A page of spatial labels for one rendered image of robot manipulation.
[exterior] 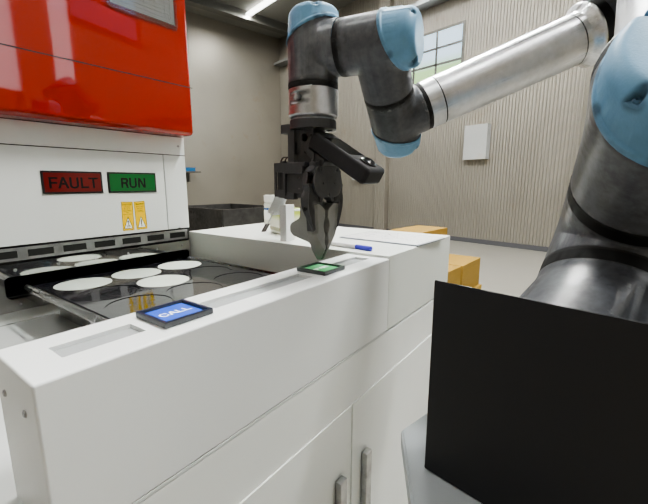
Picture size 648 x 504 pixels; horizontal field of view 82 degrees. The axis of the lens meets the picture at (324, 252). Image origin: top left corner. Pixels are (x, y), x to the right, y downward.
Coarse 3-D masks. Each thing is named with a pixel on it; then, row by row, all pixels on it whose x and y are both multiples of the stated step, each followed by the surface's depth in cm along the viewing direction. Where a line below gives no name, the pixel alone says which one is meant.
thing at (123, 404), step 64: (128, 320) 38; (192, 320) 38; (256, 320) 43; (320, 320) 53; (384, 320) 71; (0, 384) 31; (64, 384) 28; (128, 384) 31; (192, 384) 37; (256, 384) 44; (64, 448) 28; (128, 448) 32; (192, 448) 38
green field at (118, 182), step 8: (112, 176) 88; (120, 176) 89; (128, 176) 90; (136, 176) 92; (144, 176) 94; (152, 176) 95; (112, 184) 88; (120, 184) 89; (128, 184) 91; (136, 184) 92; (144, 184) 94; (152, 184) 96
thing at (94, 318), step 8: (24, 288) 73; (32, 288) 71; (40, 296) 68; (48, 296) 66; (56, 296) 66; (56, 304) 64; (64, 304) 62; (72, 304) 61; (72, 312) 60; (80, 312) 58; (88, 312) 58; (88, 320) 57; (96, 320) 55; (104, 320) 54
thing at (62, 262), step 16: (64, 256) 81; (80, 256) 83; (96, 256) 86; (112, 256) 89; (128, 256) 92; (0, 272) 72; (16, 272) 74; (32, 272) 76; (0, 288) 72; (0, 304) 73; (16, 304) 75; (32, 304) 77
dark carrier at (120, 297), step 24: (216, 264) 93; (48, 288) 72; (96, 288) 72; (120, 288) 72; (144, 288) 72; (168, 288) 72; (192, 288) 72; (216, 288) 72; (96, 312) 58; (120, 312) 59
